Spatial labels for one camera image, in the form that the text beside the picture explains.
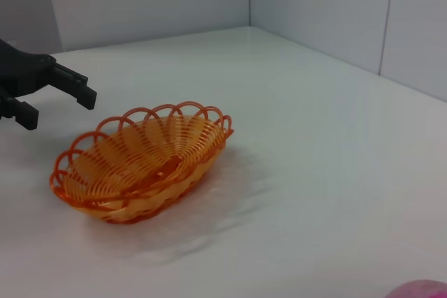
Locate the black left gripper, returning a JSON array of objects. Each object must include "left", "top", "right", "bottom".
[{"left": 0, "top": 39, "right": 98, "bottom": 132}]

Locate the orange woven plastic basket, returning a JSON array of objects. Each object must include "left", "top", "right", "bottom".
[{"left": 48, "top": 100, "right": 234, "bottom": 225}]

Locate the pink peach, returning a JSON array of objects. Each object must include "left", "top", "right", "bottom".
[{"left": 386, "top": 279, "right": 447, "bottom": 298}]

